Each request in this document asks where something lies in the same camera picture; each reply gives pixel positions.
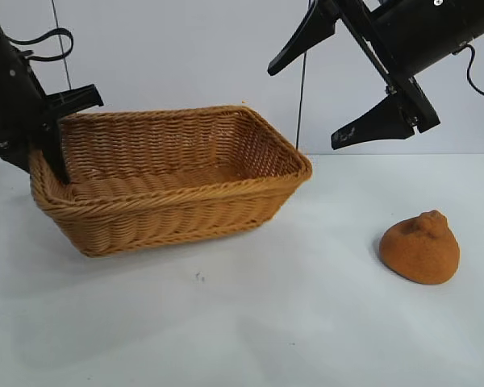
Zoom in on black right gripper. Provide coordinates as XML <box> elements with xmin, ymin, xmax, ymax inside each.
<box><xmin>267</xmin><ymin>0</ymin><xmax>484</xmax><ymax>152</ymax></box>

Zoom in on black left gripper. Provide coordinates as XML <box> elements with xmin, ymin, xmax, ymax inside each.
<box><xmin>0</xmin><ymin>0</ymin><xmax>105</xmax><ymax>187</ymax></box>

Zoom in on woven wicker basket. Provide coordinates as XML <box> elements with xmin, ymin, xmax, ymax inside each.
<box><xmin>28</xmin><ymin>105</ymin><xmax>314</xmax><ymax>259</ymax></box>

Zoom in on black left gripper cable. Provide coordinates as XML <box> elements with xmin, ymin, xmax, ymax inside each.
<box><xmin>7</xmin><ymin>27</ymin><xmax>75</xmax><ymax>64</ymax></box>

